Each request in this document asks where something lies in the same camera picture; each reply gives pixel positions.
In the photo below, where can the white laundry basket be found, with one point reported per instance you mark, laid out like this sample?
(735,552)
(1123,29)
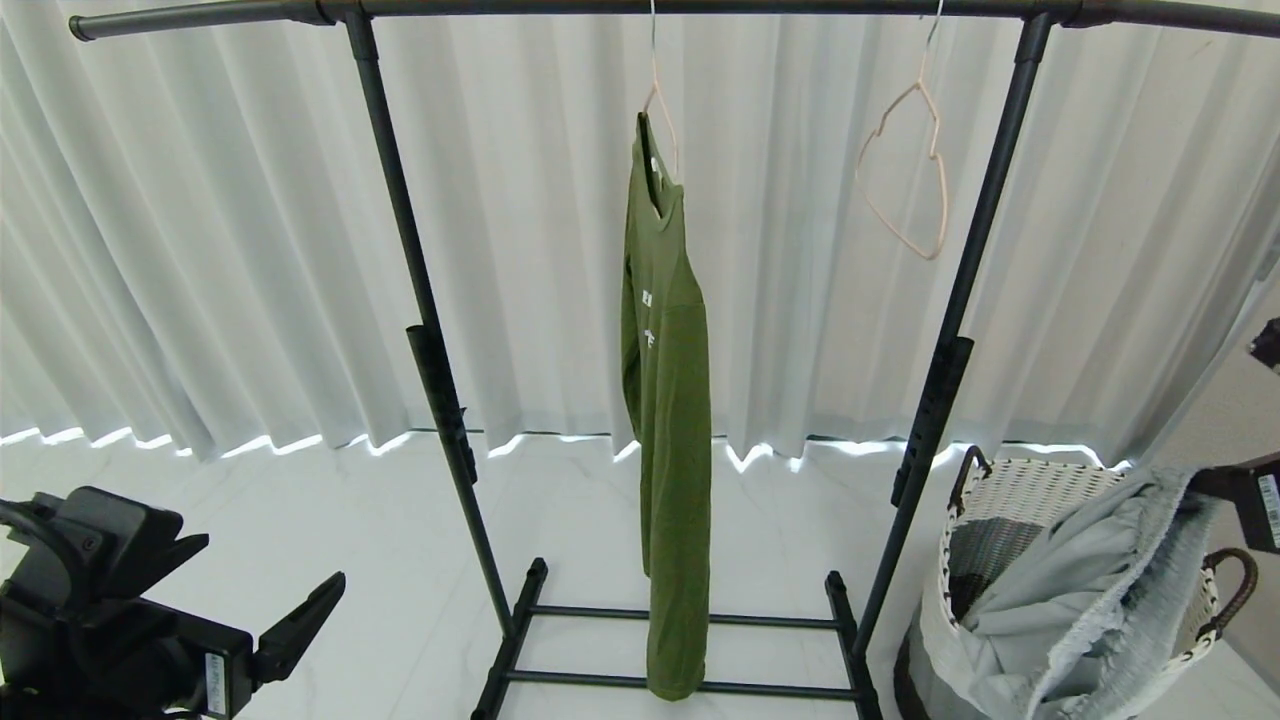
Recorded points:
(1000,490)

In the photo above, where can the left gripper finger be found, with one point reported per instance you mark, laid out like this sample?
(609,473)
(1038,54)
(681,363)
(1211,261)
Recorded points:
(300,625)
(175,560)

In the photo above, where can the white curtain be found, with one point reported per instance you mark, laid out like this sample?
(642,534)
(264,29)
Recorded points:
(200,200)

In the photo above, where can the pink clothes hanger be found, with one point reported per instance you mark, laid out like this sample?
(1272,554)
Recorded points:
(653,60)
(944,215)

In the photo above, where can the pale grey shorts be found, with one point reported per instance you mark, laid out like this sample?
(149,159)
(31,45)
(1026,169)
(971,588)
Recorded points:
(1080,580)

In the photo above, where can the green printed shirt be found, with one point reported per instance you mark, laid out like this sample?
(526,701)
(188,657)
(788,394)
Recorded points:
(670,450)

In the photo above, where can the black clothes rack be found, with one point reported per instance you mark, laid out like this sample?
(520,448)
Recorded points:
(440,380)

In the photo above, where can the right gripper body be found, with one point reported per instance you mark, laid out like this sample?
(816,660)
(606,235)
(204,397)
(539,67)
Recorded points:
(1255,500)

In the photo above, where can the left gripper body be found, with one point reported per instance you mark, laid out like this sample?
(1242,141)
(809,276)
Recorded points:
(120,660)

